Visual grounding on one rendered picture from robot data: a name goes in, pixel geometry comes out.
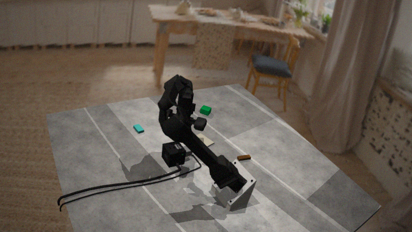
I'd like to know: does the small teal block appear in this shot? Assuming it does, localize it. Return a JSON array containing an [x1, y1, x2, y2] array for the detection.
[[134, 124, 144, 134]]

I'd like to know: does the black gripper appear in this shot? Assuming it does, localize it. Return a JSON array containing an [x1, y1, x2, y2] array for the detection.
[[166, 106, 207, 131]]

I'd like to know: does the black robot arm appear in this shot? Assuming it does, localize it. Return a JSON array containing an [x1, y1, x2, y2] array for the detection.
[[158, 75, 247, 193]]

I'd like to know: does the small brown rectangular block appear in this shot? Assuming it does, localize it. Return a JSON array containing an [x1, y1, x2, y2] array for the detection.
[[237, 155, 251, 161]]

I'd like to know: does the small green cube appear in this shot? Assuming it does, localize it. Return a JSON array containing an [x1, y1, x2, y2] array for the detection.
[[200, 105, 211, 116]]

